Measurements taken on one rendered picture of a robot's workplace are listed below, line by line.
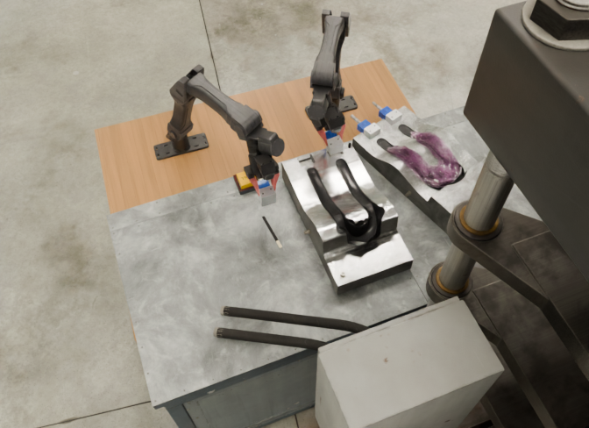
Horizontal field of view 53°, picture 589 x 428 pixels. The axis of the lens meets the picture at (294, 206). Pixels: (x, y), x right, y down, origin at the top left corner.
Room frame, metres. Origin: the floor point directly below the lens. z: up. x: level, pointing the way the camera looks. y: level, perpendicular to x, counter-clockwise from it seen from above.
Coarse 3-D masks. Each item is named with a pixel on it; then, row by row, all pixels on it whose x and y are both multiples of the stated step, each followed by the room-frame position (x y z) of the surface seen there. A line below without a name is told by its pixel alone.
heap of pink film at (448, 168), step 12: (420, 132) 1.42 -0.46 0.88; (432, 132) 1.40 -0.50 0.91; (432, 144) 1.34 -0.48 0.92; (444, 144) 1.34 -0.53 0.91; (396, 156) 1.30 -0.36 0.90; (408, 156) 1.28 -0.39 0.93; (420, 156) 1.29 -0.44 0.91; (444, 156) 1.30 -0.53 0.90; (420, 168) 1.24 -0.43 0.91; (432, 168) 1.25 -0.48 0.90; (444, 168) 1.24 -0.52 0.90; (456, 168) 1.25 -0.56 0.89; (432, 180) 1.20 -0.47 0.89; (444, 180) 1.20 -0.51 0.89
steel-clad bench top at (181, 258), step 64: (448, 128) 1.51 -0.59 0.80; (192, 192) 1.24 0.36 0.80; (256, 192) 1.23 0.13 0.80; (384, 192) 1.22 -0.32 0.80; (512, 192) 1.21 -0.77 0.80; (128, 256) 0.98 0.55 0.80; (192, 256) 0.98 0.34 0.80; (256, 256) 0.97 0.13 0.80; (192, 320) 0.75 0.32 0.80; (256, 320) 0.75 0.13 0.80; (192, 384) 0.55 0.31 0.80
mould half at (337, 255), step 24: (288, 168) 1.26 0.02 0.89; (336, 168) 1.26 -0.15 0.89; (360, 168) 1.26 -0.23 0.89; (312, 192) 1.17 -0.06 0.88; (336, 192) 1.16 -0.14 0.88; (312, 216) 1.06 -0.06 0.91; (360, 216) 1.03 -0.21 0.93; (384, 216) 1.03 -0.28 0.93; (312, 240) 1.02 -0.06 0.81; (336, 240) 0.96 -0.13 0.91; (384, 240) 0.99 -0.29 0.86; (336, 264) 0.90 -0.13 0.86; (360, 264) 0.90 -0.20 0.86; (384, 264) 0.90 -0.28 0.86; (408, 264) 0.91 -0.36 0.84; (336, 288) 0.83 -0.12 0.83
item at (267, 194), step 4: (260, 180) 1.18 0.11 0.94; (264, 180) 1.18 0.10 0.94; (260, 184) 1.16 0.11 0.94; (264, 184) 1.16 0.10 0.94; (268, 184) 1.16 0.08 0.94; (260, 188) 1.15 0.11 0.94; (264, 188) 1.14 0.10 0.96; (268, 188) 1.14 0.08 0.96; (272, 188) 1.14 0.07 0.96; (260, 192) 1.12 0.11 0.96; (264, 192) 1.12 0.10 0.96; (268, 192) 1.12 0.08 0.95; (272, 192) 1.12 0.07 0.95; (260, 196) 1.11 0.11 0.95; (264, 196) 1.10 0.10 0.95; (268, 196) 1.11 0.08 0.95; (272, 196) 1.11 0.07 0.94; (260, 200) 1.11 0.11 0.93; (264, 200) 1.10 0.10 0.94; (268, 200) 1.11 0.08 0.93; (272, 200) 1.11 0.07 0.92; (264, 204) 1.10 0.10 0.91; (268, 204) 1.11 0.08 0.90
